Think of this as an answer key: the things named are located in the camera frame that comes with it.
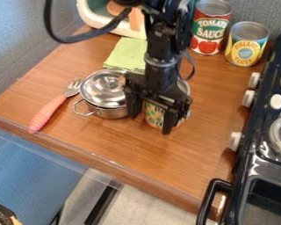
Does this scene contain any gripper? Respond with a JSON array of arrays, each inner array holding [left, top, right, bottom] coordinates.
[[124, 54, 194, 136]]

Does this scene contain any green and orange can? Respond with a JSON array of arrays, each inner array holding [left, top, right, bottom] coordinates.
[[142, 79, 192, 130]]

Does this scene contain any silver pot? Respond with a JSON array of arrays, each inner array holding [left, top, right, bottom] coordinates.
[[71, 96, 132, 120]]

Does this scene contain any silver lid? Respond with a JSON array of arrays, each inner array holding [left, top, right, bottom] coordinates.
[[78, 69, 129, 110]]

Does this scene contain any green cloth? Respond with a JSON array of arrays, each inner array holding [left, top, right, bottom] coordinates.
[[103, 36, 150, 75]]

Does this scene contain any red tomato can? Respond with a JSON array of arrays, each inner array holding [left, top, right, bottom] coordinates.
[[190, 0, 234, 56]]

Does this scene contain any toy sink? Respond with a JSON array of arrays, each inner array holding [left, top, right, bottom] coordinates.
[[75, 0, 149, 40]]

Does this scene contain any yellow pineapple can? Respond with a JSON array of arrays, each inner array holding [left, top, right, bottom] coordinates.
[[223, 20, 271, 68]]

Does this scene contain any toy stove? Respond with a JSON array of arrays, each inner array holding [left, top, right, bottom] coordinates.
[[195, 30, 281, 225]]

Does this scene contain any black cable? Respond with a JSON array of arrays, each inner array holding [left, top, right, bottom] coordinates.
[[43, 0, 133, 44]]

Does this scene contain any fork with pink handle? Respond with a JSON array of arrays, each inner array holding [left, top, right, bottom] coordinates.
[[26, 76, 84, 134]]

